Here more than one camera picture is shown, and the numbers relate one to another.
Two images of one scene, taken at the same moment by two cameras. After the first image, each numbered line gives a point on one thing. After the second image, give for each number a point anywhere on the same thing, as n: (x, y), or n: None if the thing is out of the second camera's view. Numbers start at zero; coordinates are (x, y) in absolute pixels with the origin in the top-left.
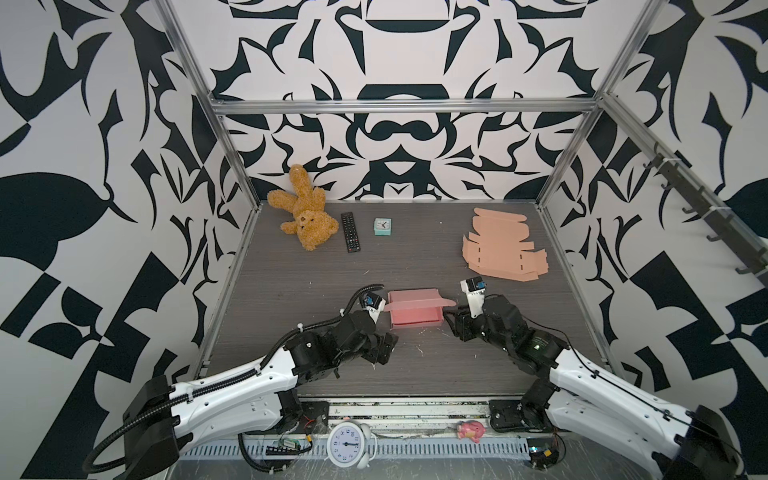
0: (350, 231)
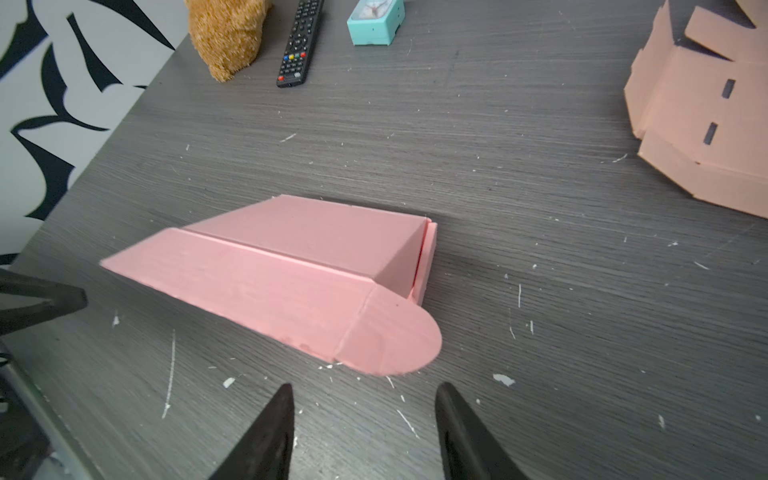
0: (295, 62)
